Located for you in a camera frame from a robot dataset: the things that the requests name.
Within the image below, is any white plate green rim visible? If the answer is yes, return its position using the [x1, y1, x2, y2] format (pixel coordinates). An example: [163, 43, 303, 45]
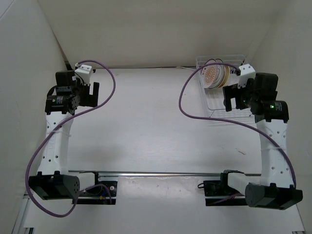
[204, 58, 225, 89]

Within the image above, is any orange sunburst plate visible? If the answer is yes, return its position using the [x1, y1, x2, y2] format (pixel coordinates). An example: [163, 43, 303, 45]
[200, 65, 224, 89]

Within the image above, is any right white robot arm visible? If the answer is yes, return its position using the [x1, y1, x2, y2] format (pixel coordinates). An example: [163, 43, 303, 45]
[219, 73, 303, 210]

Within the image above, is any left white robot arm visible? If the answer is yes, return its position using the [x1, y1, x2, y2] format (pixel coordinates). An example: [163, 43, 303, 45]
[28, 65, 99, 200]

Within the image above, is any cream yellow plate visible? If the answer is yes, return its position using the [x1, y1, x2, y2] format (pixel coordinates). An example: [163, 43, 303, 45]
[218, 66, 231, 88]

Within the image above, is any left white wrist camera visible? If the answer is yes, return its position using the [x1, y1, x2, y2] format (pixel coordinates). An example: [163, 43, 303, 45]
[74, 64, 93, 86]

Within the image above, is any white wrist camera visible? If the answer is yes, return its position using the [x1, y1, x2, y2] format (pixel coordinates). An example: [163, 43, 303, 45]
[74, 64, 93, 86]
[237, 64, 256, 89]

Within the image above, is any white wire dish rack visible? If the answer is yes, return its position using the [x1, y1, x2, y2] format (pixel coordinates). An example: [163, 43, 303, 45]
[196, 55, 254, 124]

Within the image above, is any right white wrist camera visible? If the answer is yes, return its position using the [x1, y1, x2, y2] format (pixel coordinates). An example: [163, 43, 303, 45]
[237, 64, 256, 89]

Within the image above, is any metal rail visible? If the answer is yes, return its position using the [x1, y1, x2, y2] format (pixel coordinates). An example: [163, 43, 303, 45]
[69, 170, 220, 177]

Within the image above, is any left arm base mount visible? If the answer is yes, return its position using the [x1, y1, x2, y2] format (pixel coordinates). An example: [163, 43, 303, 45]
[77, 172, 118, 205]

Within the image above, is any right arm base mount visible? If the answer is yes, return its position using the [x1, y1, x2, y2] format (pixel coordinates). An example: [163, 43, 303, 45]
[197, 170, 247, 207]

